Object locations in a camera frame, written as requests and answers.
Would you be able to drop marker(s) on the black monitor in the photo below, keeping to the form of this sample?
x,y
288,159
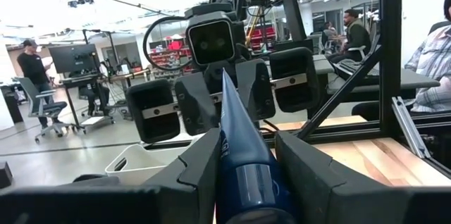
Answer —
x,y
74,58

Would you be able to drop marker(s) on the black standing desk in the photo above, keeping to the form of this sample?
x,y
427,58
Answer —
x,y
70,104

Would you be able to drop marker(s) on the light grey plastic bin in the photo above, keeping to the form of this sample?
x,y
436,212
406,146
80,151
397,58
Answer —
x,y
141,167

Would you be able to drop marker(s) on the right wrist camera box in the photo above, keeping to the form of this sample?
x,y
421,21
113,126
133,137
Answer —
x,y
211,41

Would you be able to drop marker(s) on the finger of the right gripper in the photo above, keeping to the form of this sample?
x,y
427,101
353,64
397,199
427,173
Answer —
x,y
195,104
255,90

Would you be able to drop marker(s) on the person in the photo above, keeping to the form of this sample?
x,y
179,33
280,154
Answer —
x,y
33,69
329,30
433,62
95,97
356,37

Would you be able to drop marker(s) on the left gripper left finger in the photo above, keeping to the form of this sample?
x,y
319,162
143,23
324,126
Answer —
x,y
190,181

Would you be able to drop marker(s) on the dark grey side table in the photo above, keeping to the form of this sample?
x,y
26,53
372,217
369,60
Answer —
x,y
415,79

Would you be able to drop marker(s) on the silver aluminium bracket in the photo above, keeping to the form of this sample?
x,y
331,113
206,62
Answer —
x,y
410,129

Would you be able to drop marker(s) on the grey office chair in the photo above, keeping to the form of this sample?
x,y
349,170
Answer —
x,y
42,107

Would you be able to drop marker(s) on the blue tube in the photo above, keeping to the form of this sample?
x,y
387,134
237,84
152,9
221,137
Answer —
x,y
243,153

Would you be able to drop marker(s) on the red tool cabinet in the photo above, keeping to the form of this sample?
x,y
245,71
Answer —
x,y
262,35

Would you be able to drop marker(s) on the red parts shelf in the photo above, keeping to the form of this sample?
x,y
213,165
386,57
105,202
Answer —
x,y
169,58

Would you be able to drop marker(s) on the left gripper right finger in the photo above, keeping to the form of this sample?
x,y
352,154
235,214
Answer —
x,y
310,188

